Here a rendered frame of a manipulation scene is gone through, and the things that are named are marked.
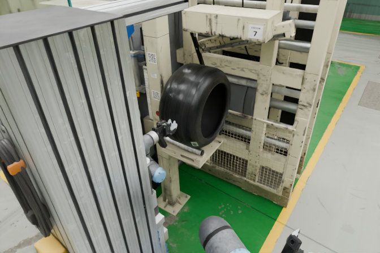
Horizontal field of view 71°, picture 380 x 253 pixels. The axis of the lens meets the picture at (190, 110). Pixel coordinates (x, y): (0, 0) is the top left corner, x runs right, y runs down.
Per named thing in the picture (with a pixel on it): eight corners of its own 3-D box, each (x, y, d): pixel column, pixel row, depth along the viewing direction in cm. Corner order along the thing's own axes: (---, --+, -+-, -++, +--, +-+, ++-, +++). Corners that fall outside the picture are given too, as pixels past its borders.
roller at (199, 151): (164, 134, 203) (166, 135, 207) (161, 139, 202) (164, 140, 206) (203, 149, 186) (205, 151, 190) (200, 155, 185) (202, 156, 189)
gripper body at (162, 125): (172, 122, 154) (159, 130, 145) (172, 134, 158) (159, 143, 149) (162, 118, 158) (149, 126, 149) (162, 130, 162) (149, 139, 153)
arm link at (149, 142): (129, 153, 142) (129, 140, 138) (143, 144, 150) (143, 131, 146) (141, 159, 138) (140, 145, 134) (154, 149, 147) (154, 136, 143)
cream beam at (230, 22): (181, 31, 188) (181, 9, 180) (200, 24, 206) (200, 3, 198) (264, 44, 159) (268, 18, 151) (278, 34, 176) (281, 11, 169)
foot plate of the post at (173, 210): (152, 204, 261) (152, 201, 259) (169, 186, 280) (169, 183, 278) (175, 216, 248) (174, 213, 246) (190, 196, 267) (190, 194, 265)
